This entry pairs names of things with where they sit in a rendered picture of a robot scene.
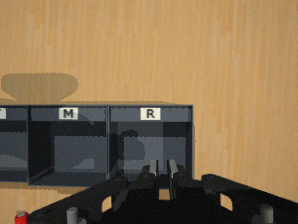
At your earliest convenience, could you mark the dark grey three-compartment bin rack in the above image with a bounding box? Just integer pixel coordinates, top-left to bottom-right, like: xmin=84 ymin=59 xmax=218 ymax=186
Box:
xmin=0 ymin=104 xmax=193 ymax=190

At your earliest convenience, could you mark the red aa battery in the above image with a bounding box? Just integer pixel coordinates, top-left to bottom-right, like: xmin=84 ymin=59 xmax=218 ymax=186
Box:
xmin=15 ymin=212 xmax=28 ymax=224

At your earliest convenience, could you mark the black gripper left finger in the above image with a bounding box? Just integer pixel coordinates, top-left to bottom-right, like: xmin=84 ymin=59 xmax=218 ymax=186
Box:
xmin=27 ymin=160 xmax=159 ymax=224

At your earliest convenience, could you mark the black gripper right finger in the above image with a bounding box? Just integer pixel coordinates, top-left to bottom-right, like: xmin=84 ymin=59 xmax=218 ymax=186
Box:
xmin=167 ymin=159 xmax=298 ymax=224

